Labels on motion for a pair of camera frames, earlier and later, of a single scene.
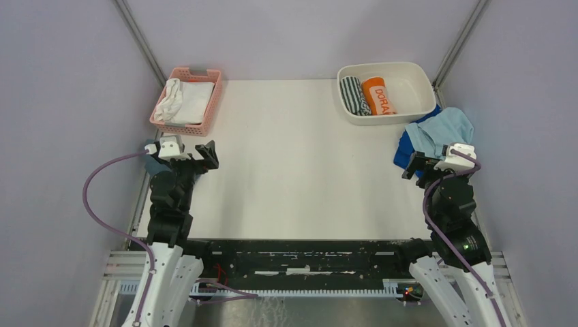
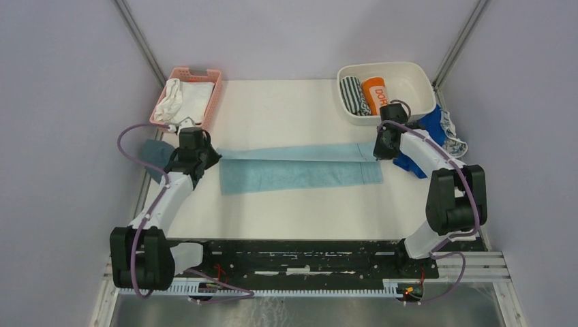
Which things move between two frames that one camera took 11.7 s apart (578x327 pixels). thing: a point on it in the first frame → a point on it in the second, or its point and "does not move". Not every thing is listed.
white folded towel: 195,97 does not move
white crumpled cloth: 170,102 does not move
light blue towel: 452,125 → 268,167
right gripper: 416,160 → 379,151
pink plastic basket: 185,74 does not move
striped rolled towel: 353,95 does not move
